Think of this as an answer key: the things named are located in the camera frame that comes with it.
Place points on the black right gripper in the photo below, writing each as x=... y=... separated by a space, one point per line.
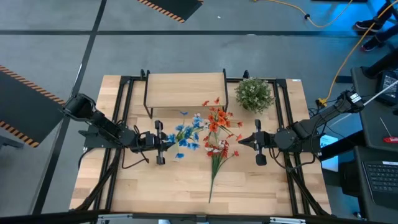
x=265 y=141

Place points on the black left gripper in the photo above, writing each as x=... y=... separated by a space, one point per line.
x=149 y=142

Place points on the blue artificial flower bunch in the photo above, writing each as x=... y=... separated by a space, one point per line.
x=186 y=132

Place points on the dark red flower bunch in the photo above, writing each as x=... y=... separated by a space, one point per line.
x=217 y=161

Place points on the coral red flower bunch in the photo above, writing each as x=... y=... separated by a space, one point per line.
x=219 y=119

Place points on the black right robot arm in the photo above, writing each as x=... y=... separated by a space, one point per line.
x=323 y=119

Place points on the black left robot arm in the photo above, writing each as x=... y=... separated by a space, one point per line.
x=102 y=127

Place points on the wooden shelf with black legs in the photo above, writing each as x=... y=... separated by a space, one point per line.
x=186 y=90

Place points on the potted green bushy plant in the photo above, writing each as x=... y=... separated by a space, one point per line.
x=254 y=95

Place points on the white table sticker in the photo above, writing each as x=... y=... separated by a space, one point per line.
x=296 y=80

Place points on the white paper sheet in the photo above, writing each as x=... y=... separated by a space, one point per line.
x=332 y=164

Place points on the silver aluminium bar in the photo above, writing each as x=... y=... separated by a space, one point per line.
x=115 y=216

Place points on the black side desk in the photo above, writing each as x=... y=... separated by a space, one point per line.
x=367 y=124
x=351 y=183

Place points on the black laptop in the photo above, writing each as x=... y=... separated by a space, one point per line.
x=382 y=177

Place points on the black mat striped edge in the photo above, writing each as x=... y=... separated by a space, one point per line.
x=21 y=105
x=174 y=7

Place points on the black device with screen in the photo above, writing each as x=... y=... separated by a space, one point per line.
x=388 y=87

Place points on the black crossbar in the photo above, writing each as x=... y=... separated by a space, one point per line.
x=37 y=218

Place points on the person's shoe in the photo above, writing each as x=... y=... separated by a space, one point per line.
x=367 y=25
x=369 y=47

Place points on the person's leg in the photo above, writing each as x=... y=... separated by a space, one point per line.
x=387 y=14
x=387 y=35

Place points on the black table rig frame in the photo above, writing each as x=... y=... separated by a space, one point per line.
x=281 y=83

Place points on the blue metal frame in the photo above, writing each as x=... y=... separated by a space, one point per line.
x=373 y=9

